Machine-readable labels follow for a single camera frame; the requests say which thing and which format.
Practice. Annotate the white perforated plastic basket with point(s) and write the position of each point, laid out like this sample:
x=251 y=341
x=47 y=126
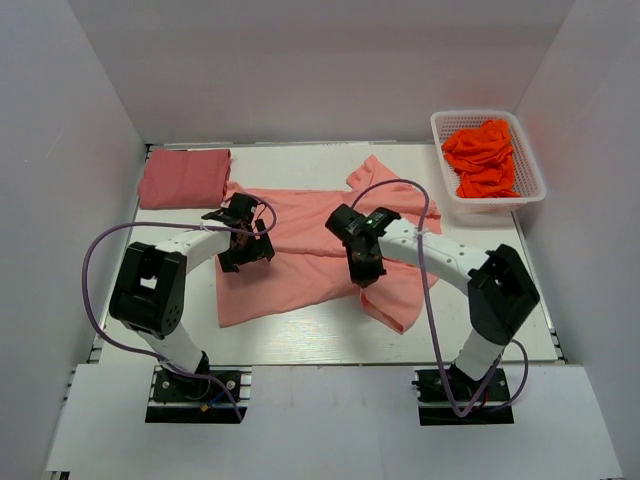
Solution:
x=528 y=180

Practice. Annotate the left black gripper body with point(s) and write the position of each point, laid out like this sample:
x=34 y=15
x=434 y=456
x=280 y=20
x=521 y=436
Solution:
x=249 y=251

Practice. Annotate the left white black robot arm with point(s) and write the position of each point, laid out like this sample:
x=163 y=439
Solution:
x=148 y=297

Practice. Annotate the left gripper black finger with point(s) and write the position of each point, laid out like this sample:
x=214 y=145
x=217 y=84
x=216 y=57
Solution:
x=229 y=262
x=263 y=244

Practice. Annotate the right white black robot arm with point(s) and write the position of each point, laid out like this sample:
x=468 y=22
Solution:
x=501 y=294

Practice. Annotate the salmon pink t shirt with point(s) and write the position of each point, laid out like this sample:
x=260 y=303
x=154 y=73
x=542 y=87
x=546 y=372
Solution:
x=310 y=266

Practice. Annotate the folded dusty red t shirt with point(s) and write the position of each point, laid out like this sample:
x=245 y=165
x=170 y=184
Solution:
x=183 y=179

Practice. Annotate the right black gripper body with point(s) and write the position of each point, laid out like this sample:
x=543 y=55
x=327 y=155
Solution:
x=354 y=255

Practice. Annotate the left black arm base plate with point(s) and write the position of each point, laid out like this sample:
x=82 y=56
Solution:
x=174 y=399

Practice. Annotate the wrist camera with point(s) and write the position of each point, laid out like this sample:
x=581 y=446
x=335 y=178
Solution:
x=348 y=225
x=239 y=213

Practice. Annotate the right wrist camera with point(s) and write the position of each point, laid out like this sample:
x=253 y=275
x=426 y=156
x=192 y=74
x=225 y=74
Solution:
x=348 y=225

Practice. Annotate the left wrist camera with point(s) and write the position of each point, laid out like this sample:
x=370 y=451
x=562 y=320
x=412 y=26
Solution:
x=239 y=213

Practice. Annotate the crumpled orange t shirt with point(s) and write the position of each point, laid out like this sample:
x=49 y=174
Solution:
x=483 y=160

